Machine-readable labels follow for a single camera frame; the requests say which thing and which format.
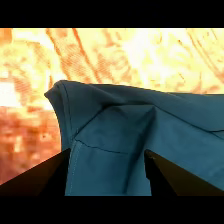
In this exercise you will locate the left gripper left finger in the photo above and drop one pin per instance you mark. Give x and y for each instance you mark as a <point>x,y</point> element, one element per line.
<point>40,180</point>

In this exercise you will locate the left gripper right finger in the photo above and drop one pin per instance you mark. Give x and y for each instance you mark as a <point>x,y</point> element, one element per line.
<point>176,181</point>

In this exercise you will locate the dark blue T-shirt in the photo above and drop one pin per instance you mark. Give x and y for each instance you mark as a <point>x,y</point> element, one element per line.
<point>140,133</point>

